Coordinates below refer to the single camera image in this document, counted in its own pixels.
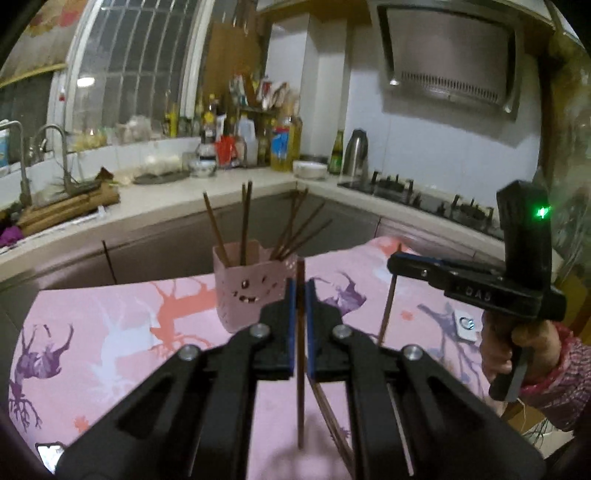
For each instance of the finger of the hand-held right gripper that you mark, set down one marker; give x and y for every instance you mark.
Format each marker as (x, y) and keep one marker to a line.
(415, 272)
(466, 266)

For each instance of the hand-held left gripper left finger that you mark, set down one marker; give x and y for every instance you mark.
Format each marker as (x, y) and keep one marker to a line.
(290, 323)

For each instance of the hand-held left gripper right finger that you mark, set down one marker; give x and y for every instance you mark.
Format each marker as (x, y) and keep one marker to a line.
(310, 323)

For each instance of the brown wooden chopstick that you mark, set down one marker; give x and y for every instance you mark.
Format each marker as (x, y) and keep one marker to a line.
(300, 415)
(388, 309)
(334, 427)

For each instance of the pink smiley chopstick holder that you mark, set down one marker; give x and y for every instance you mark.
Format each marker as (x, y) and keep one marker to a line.
(249, 290)

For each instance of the person's right hand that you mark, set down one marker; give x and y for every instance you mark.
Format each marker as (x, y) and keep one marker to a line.
(496, 350)

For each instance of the black gas stove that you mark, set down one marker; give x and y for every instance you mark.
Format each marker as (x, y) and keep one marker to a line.
(415, 198)

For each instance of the bunch of dark chopsticks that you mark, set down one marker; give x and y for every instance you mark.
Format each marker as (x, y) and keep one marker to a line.
(244, 221)

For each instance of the steel kettle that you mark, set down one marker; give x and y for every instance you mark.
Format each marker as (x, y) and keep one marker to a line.
(356, 152)

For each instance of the grey kitchen cabinet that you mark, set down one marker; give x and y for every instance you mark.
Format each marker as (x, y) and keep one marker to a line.
(175, 244)

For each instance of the green glass bottle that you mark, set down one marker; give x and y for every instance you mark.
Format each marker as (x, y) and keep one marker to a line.
(335, 157)

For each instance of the pink deer print tablecloth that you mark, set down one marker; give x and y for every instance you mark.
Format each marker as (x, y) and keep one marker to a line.
(138, 346)

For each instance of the yellow cooking oil bottle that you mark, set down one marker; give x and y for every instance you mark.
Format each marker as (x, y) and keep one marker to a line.
(282, 147)

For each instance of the patterned white bowl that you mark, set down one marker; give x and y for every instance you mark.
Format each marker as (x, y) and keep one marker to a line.
(203, 168)

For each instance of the white plastic jug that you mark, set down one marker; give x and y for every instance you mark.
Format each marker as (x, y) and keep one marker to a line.
(247, 143)

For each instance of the thin black rod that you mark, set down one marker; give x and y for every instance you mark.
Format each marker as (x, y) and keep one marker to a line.
(110, 263)

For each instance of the dark round tray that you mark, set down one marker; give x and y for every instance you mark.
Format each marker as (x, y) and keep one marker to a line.
(159, 177)

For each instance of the steel range hood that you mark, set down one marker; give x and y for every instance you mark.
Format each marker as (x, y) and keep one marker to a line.
(448, 46)

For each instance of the group of condiment bottles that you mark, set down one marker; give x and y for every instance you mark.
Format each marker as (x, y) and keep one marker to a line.
(203, 117)

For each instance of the bamboo cutting board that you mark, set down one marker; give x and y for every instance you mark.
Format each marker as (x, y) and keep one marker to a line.
(69, 205)

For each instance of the brown wooden board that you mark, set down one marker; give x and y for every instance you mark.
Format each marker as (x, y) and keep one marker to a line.
(233, 60)

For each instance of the smartphone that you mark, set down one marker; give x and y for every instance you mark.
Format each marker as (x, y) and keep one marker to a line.
(50, 457)

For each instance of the purple cloth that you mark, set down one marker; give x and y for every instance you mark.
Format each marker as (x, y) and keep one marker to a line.
(10, 236)

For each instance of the steel curved faucet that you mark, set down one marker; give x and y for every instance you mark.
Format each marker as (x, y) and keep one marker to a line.
(62, 138)

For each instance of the barred kitchen window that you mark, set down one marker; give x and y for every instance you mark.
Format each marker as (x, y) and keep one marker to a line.
(134, 60)

